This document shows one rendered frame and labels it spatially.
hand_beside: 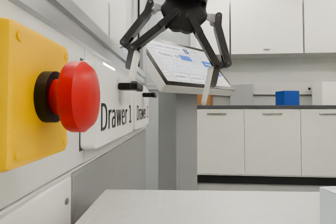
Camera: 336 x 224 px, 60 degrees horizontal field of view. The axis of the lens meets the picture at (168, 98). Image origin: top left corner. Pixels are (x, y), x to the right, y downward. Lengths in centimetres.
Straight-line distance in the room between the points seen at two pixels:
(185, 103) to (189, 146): 21
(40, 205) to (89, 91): 15
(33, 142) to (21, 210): 10
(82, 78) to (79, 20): 22
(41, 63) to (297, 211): 29
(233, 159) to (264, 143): 39
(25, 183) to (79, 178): 12
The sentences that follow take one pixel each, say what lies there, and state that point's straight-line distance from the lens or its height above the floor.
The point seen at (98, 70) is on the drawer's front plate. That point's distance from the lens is 38.
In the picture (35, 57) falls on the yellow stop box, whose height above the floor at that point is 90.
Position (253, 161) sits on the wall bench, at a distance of 349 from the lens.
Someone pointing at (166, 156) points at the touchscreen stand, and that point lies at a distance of 139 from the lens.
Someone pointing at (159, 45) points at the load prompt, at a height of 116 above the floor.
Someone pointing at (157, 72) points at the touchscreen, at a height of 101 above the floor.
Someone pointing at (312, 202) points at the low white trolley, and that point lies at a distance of 39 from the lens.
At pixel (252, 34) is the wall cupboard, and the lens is 391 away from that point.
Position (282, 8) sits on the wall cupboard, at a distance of 408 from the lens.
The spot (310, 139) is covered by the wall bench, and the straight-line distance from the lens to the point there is 362.
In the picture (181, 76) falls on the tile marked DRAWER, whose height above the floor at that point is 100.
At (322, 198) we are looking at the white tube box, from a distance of 31.
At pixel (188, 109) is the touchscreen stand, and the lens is 140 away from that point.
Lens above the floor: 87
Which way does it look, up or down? 2 degrees up
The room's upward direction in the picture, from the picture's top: straight up
